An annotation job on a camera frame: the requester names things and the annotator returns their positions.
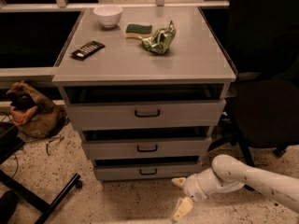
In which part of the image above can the grey drawer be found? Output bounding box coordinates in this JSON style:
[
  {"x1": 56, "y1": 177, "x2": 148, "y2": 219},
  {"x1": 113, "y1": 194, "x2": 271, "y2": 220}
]
[
  {"x1": 93, "y1": 162, "x2": 202, "y2": 181},
  {"x1": 82, "y1": 137, "x2": 211, "y2": 160},
  {"x1": 65, "y1": 100, "x2": 225, "y2": 131}
]

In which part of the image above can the green yellow sponge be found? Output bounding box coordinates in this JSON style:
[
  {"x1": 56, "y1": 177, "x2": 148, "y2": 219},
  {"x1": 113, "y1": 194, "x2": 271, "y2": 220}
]
[{"x1": 125, "y1": 23, "x2": 152, "y2": 39}]

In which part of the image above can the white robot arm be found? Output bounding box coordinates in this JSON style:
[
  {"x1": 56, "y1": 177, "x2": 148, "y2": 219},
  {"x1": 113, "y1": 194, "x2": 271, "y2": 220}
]
[{"x1": 171, "y1": 154, "x2": 299, "y2": 222}]

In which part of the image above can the grey bottom drawer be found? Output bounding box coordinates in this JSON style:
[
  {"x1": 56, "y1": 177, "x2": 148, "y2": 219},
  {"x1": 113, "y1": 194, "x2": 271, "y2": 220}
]
[{"x1": 93, "y1": 162, "x2": 202, "y2": 181}]

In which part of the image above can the brown canvas bag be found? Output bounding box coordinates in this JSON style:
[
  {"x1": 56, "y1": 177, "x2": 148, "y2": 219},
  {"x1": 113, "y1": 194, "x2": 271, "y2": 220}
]
[{"x1": 7, "y1": 81, "x2": 66, "y2": 138}]

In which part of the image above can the white bowl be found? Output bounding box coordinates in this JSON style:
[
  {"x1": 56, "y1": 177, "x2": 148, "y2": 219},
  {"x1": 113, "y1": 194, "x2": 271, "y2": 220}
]
[{"x1": 93, "y1": 5, "x2": 122, "y2": 28}]

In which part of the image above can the black rolling stand base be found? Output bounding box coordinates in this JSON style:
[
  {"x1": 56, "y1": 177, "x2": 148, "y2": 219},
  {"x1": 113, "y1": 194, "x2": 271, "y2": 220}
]
[{"x1": 0, "y1": 121, "x2": 84, "y2": 224}]

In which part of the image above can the black office chair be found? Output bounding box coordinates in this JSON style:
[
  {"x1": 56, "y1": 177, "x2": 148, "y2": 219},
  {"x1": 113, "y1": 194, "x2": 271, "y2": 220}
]
[{"x1": 209, "y1": 0, "x2": 299, "y2": 166}]

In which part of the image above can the grey top drawer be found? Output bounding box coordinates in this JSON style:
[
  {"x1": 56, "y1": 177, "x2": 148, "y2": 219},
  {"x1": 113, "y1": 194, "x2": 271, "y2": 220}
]
[{"x1": 65, "y1": 100, "x2": 225, "y2": 131}]

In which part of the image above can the crumpled green chip bag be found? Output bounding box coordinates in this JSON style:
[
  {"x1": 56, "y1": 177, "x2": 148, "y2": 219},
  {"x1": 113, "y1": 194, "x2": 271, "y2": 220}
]
[{"x1": 141, "y1": 21, "x2": 177, "y2": 55}]

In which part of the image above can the grey middle drawer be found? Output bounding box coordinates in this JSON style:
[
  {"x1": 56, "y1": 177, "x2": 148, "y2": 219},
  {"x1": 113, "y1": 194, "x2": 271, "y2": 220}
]
[{"x1": 82, "y1": 137, "x2": 211, "y2": 160}]

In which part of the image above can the thin cable on floor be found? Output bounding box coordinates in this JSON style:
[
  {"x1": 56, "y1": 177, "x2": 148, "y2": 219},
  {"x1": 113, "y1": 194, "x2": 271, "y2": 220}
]
[{"x1": 26, "y1": 134, "x2": 65, "y2": 156}]

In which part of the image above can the black remote control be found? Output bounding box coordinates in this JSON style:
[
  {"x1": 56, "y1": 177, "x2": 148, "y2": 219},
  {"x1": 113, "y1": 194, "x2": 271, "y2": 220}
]
[{"x1": 71, "y1": 41, "x2": 105, "y2": 61}]

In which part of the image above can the black shoe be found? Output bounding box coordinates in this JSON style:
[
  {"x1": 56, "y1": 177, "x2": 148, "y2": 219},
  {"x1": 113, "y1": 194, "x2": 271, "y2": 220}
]
[{"x1": 0, "y1": 190, "x2": 18, "y2": 224}]

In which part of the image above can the grey drawer cabinet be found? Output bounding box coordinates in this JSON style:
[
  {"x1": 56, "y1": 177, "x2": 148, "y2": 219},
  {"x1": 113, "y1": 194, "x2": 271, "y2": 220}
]
[{"x1": 52, "y1": 7, "x2": 235, "y2": 169}]

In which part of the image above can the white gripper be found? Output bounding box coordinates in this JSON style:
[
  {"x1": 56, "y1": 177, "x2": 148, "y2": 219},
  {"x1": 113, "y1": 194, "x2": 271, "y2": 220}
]
[{"x1": 171, "y1": 168, "x2": 244, "y2": 222}]

